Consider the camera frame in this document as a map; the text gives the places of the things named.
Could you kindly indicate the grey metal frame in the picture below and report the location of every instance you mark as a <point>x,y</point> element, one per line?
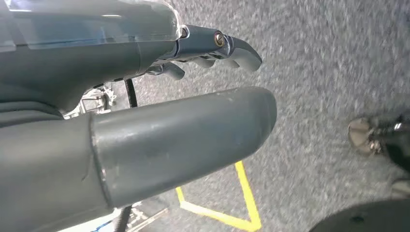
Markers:
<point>96,102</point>

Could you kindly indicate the yellow floor tape outline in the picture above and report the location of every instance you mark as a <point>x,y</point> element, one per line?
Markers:
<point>246,192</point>

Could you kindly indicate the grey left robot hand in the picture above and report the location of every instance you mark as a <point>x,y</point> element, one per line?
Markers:
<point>96,64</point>

